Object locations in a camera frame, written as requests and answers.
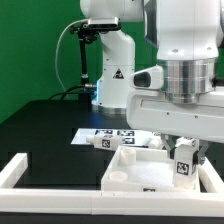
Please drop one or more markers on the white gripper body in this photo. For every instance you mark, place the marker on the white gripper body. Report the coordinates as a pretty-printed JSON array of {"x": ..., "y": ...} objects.
[{"x": 147, "y": 109}]

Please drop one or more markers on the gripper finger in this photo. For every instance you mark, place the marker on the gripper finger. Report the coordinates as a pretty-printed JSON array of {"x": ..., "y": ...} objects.
[
  {"x": 169, "y": 145},
  {"x": 203, "y": 146}
]

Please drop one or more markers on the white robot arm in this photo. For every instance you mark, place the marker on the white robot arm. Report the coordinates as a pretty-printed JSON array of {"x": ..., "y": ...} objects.
[{"x": 179, "y": 96}]

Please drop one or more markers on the white tag sheet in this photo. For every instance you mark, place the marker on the white tag sheet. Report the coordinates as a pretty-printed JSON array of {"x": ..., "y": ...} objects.
[{"x": 131, "y": 137}]

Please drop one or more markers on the white U-shaped fence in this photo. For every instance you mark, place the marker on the white U-shaped fence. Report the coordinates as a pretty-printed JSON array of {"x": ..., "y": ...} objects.
[{"x": 207, "y": 204}]

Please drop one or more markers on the black camera stand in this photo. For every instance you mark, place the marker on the black camera stand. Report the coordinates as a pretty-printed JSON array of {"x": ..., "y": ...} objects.
[{"x": 86, "y": 36}]

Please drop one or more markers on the grey camera on stand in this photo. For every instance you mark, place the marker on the grey camera on stand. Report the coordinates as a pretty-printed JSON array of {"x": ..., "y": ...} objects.
[{"x": 102, "y": 25}]

